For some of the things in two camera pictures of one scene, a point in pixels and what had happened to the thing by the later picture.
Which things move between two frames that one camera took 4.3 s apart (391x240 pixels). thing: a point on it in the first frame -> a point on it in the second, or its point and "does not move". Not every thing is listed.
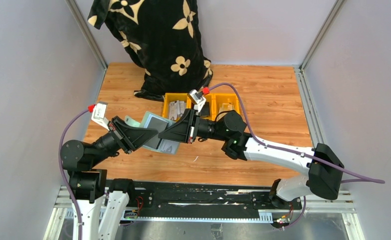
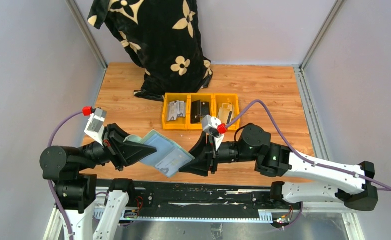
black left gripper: x=127 y=136 -> x=120 y=150
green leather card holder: x=160 y=121 -> x=169 y=157
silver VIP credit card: x=168 y=146 -> x=170 y=165
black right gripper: x=186 y=129 -> x=206 y=157
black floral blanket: x=164 y=36 does not move
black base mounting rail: x=204 y=200 does not move
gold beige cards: x=226 y=106 does not move
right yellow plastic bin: x=218 y=99 does not move
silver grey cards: x=176 y=109 does not move
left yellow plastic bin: x=170 y=97 does not move
